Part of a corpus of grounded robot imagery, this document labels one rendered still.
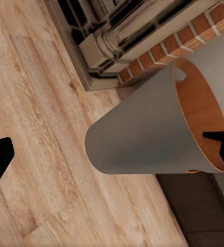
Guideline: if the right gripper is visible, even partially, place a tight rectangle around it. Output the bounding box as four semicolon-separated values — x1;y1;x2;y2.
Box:
203;132;224;141

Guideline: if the trash can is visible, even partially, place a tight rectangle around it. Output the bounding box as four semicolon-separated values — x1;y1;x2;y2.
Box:
85;56;224;174

